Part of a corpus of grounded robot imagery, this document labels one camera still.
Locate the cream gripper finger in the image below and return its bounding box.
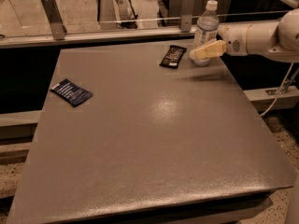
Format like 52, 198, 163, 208
190, 39, 227, 60

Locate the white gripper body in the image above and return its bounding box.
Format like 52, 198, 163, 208
218, 23, 249, 56

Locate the clear plastic water bottle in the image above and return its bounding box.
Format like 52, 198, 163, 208
190, 0, 221, 67

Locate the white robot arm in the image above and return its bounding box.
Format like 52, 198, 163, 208
190, 8, 299, 63

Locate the black rxbar chocolate wrapper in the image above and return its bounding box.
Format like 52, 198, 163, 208
160, 45, 187, 69

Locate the blue snack bar wrapper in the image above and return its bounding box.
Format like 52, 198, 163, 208
50, 78, 93, 107

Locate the white cable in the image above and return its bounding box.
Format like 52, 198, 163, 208
259, 62, 295, 119

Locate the right metal rail bracket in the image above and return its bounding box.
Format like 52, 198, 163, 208
180, 0, 194, 33

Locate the metal rail bracket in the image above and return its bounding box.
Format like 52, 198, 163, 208
180, 0, 194, 33
40, 0, 67, 40

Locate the left metal rail bracket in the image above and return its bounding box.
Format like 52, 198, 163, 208
40, 0, 67, 40

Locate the horizontal metal rail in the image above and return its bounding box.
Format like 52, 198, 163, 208
0, 19, 281, 49

